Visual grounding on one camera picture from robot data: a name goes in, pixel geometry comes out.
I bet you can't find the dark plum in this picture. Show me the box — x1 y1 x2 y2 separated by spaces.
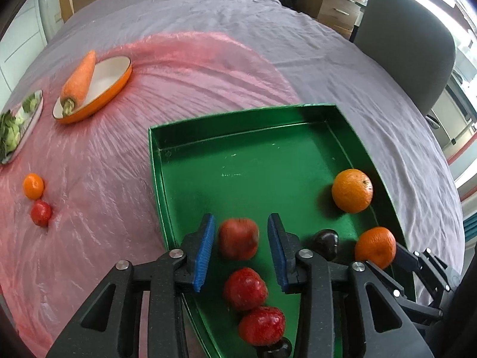
310 229 340 261
255 337 292 358

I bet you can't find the red apple front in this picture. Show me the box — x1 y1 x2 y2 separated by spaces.
238 306 286 347

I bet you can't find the dark red apple back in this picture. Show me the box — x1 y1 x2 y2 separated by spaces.
218 218 260 261

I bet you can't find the small orange back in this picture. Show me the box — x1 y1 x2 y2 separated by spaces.
23 173 44 200

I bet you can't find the pink plastic sheet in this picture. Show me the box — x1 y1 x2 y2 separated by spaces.
1 32 298 357

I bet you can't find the purple bed sheet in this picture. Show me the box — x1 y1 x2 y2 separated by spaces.
10 0 464 270

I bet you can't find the green rectangular tray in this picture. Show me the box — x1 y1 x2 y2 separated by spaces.
149 104 403 339

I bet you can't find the patterned grey plate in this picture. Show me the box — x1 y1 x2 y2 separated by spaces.
1 90 44 165

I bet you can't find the green leafy bok choy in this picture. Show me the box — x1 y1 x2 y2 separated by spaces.
1 92 41 162

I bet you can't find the grey office chair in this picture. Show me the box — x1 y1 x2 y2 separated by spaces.
353 0 456 115

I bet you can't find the orange oval dish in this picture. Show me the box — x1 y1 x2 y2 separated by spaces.
52 56 133 124

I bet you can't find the orange carrot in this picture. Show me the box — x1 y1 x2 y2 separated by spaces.
60 50 96 116

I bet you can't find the wooden drawer cabinet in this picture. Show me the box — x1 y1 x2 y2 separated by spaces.
297 0 365 40

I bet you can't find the white wardrobe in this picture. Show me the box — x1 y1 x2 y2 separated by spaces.
1 0 64 103

